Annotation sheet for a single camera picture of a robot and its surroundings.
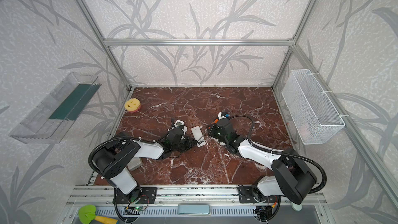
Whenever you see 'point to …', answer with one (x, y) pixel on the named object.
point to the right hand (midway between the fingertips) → (207, 122)
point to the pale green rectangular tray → (194, 209)
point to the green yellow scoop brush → (87, 213)
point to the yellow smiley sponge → (132, 104)
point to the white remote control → (198, 136)
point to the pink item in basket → (304, 130)
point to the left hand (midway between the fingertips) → (200, 139)
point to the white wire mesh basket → (314, 117)
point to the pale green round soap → (297, 207)
